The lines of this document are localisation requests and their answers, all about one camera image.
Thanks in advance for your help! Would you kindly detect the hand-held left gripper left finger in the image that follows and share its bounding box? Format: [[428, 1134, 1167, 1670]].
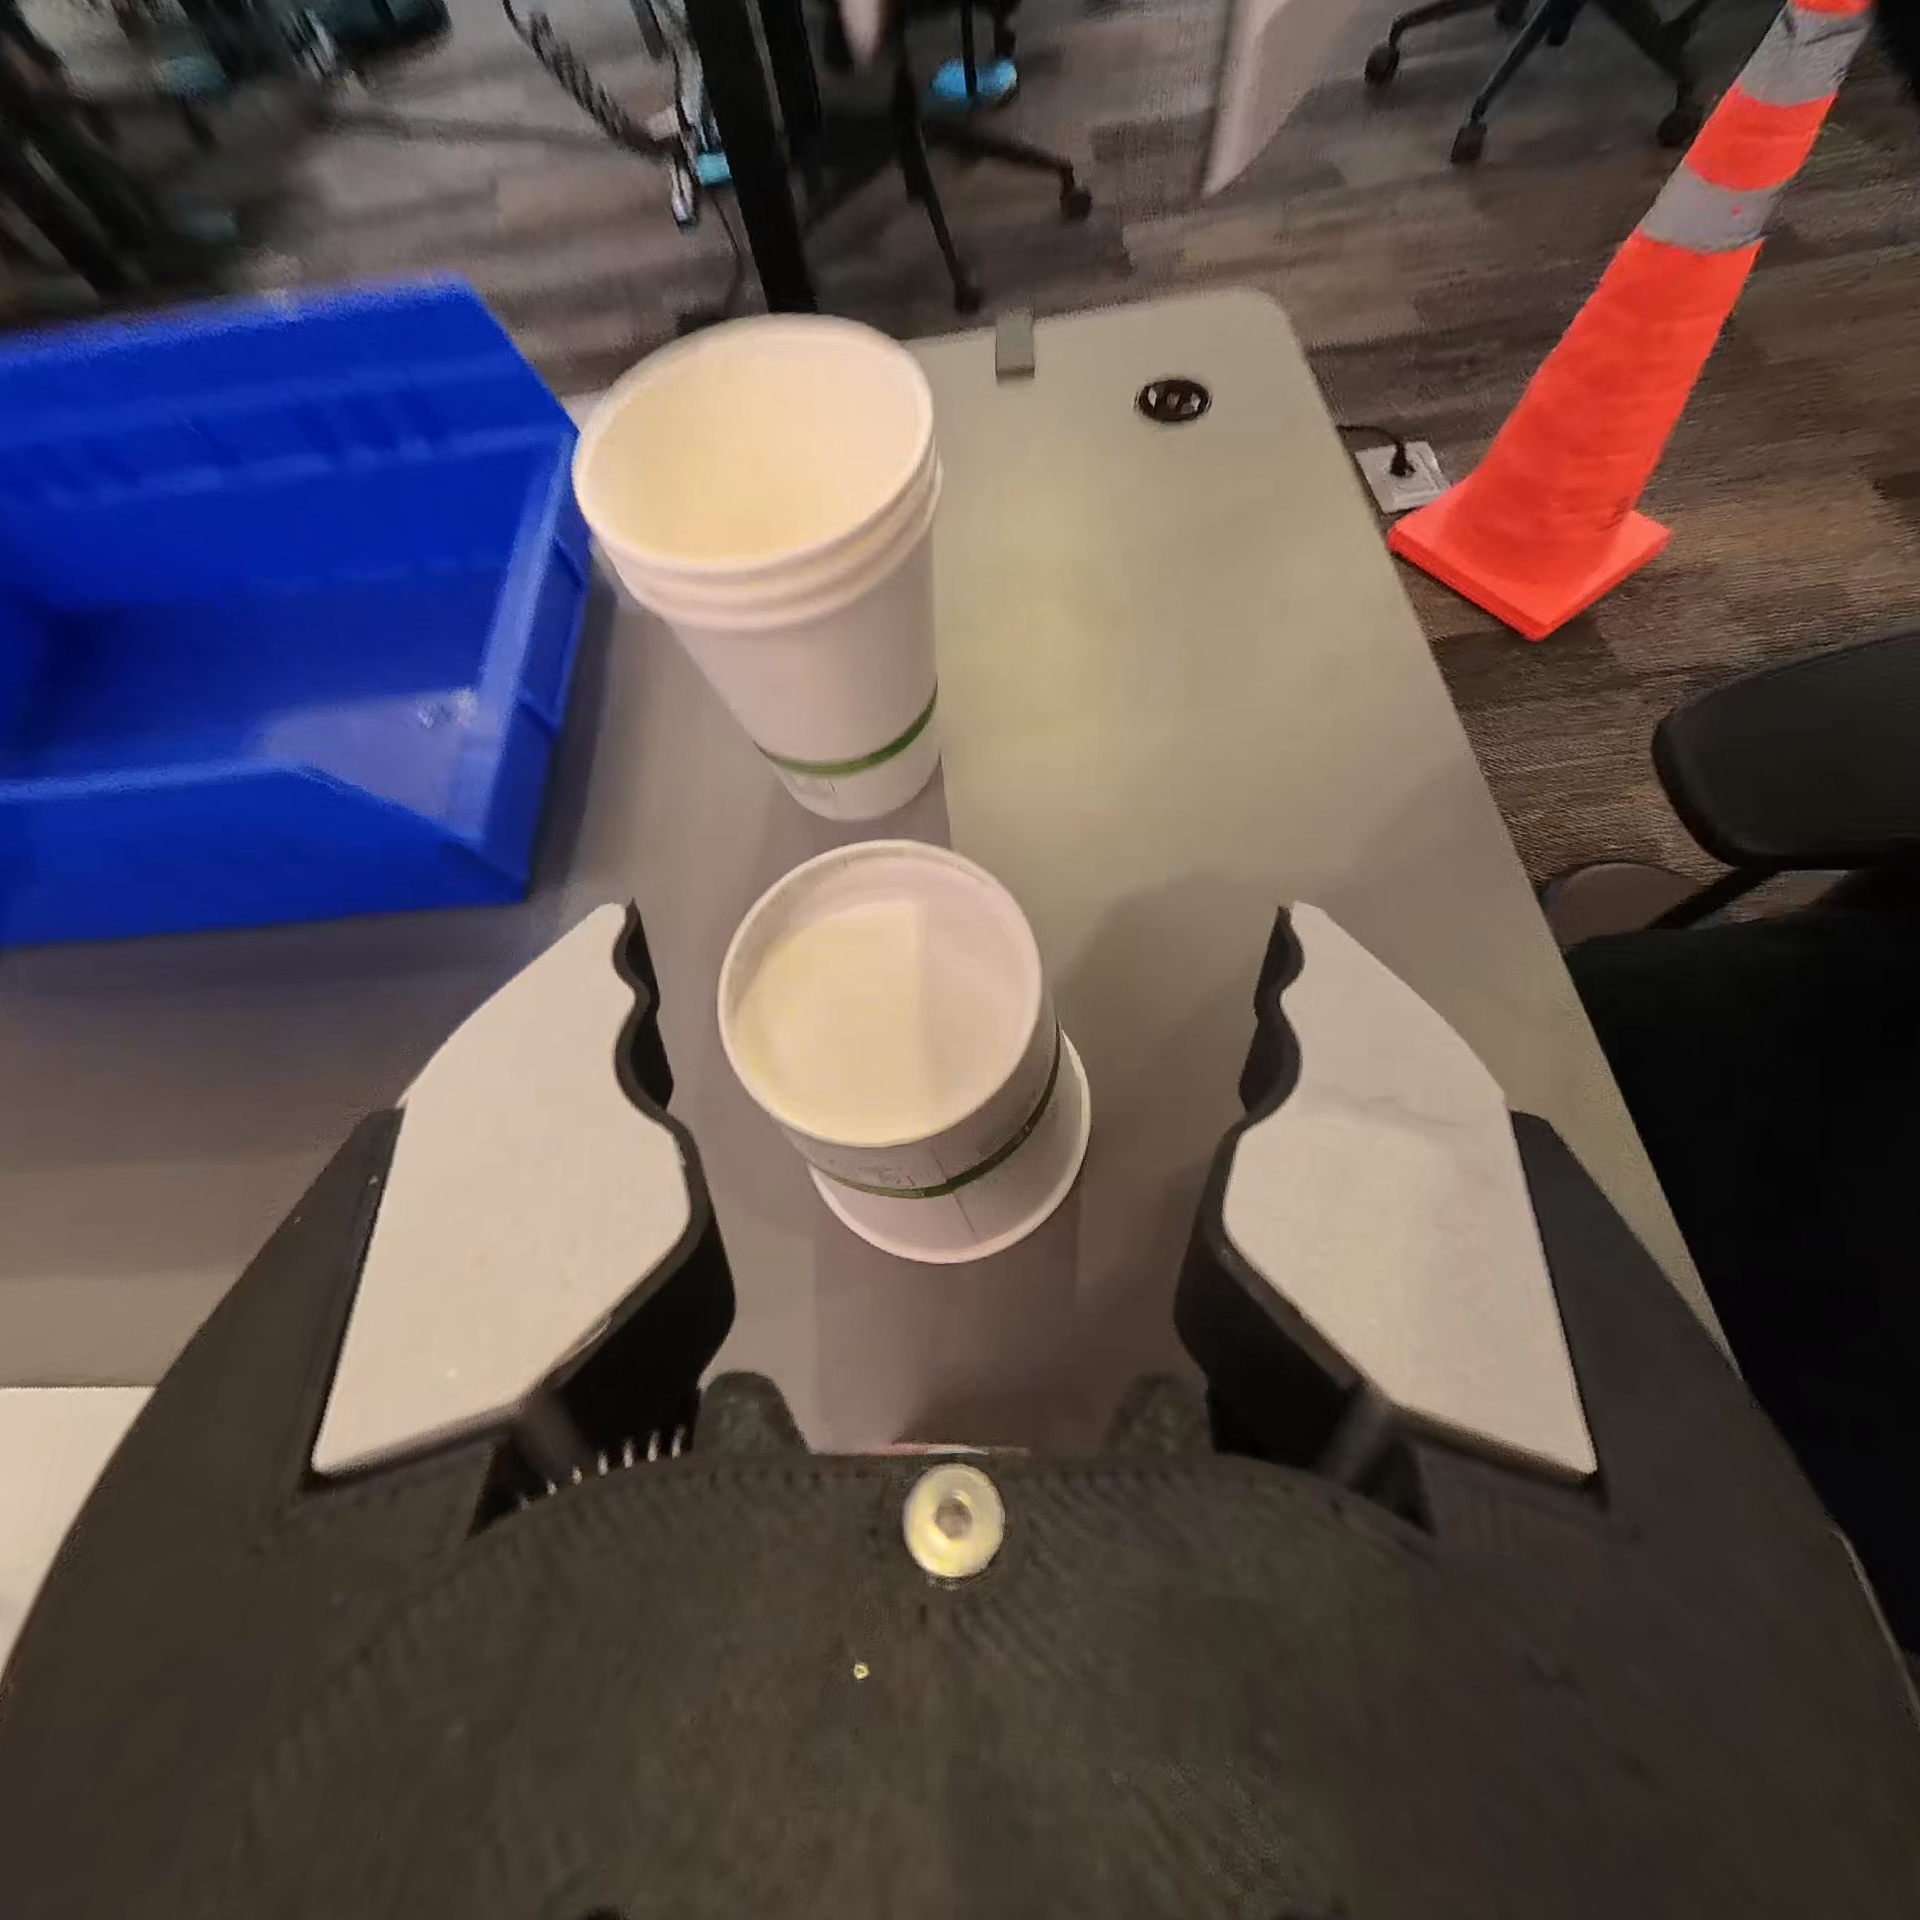
[[307, 901, 737, 1478]]

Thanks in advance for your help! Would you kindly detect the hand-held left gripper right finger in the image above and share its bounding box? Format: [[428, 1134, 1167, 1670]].
[[1176, 901, 1601, 1487]]

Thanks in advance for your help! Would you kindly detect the grey desk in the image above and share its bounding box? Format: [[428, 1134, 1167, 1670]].
[[0, 287, 1729, 1478]]

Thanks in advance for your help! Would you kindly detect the black desk leg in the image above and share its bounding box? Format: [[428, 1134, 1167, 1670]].
[[682, 0, 825, 319]]

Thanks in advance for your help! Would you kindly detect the black office chair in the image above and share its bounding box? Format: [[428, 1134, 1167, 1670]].
[[1543, 631, 1920, 1594]]

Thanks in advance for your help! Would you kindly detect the blue plastic bin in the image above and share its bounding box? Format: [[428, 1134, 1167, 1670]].
[[0, 277, 596, 950]]

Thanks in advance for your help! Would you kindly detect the floor power outlet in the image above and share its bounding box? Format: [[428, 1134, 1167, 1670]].
[[1336, 423, 1454, 516]]

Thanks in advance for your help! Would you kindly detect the orange traffic cone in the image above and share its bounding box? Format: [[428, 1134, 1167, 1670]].
[[1387, 0, 1882, 644]]

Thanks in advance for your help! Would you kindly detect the white panel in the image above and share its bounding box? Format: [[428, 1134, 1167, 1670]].
[[1200, 0, 1360, 202]]

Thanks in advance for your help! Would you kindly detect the black swivel chair base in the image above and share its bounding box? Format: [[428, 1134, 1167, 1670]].
[[1362, 0, 1748, 167], [817, 0, 1097, 317]]

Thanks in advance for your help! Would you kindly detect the white rounded base plate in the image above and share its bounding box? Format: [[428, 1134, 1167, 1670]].
[[0, 1388, 161, 1670]]

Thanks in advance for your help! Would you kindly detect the black cable bundle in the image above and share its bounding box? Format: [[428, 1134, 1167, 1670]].
[[503, 0, 720, 231]]

